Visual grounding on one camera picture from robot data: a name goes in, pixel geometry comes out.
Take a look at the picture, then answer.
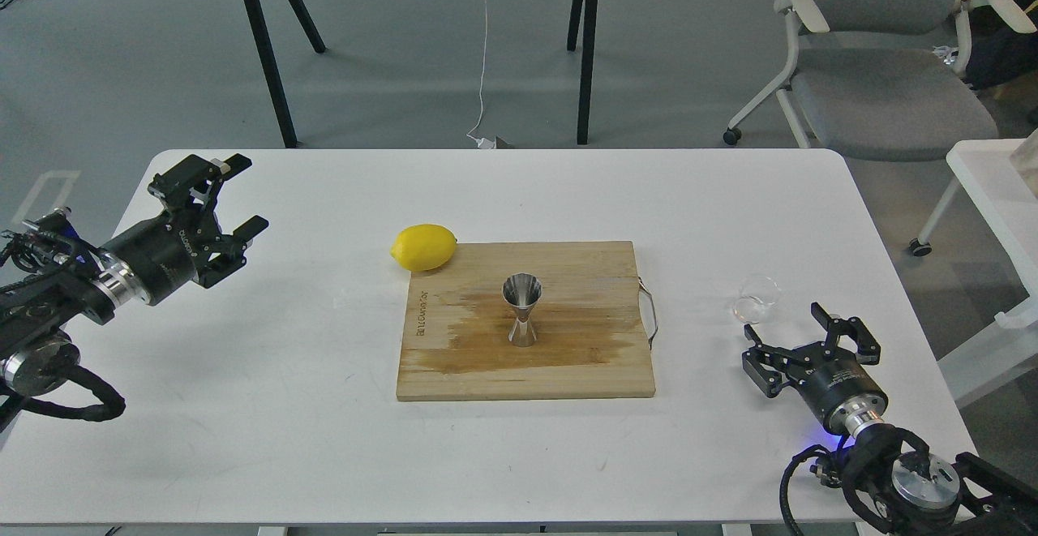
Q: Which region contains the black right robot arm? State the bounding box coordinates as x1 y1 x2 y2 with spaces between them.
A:
742 303 1037 535

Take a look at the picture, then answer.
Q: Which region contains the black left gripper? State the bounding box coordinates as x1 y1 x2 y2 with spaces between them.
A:
101 154 269 306

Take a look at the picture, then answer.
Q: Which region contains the steel double jigger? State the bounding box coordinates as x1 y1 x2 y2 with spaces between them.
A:
503 272 543 347

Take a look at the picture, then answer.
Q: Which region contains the white side table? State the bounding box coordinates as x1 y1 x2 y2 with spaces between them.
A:
907 139 1037 408

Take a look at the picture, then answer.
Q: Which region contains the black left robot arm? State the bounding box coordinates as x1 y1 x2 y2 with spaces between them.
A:
1 154 269 427

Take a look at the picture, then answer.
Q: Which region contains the small clear glass cup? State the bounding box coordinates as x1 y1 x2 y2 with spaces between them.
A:
731 273 783 324

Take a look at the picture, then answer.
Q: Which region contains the yellow lemon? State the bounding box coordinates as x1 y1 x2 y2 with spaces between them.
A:
390 223 457 272

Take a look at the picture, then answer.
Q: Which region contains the wooden cutting board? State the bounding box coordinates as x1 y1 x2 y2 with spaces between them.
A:
397 241 655 401

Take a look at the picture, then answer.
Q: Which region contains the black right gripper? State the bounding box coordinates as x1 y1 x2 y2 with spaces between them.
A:
742 301 887 436

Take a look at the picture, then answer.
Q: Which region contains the grey office chair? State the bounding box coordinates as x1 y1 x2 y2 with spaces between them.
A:
723 0 1036 162

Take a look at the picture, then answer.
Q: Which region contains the white power cable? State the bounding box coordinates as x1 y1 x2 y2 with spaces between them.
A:
466 0 501 150

